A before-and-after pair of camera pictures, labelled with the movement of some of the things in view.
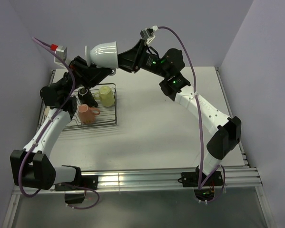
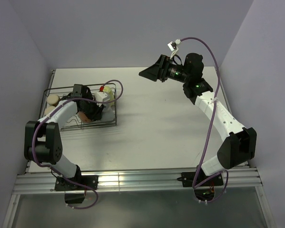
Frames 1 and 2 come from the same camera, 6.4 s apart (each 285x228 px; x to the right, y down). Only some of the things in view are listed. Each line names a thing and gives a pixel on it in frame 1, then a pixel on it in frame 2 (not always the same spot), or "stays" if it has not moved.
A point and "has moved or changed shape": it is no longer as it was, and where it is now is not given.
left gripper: (91, 76) → (96, 115)
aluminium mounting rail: (233, 176) stays
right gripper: (131, 60) → (159, 70)
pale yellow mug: (106, 96) stays
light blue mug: (104, 55) → (107, 115)
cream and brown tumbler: (47, 110) has moved or changed shape
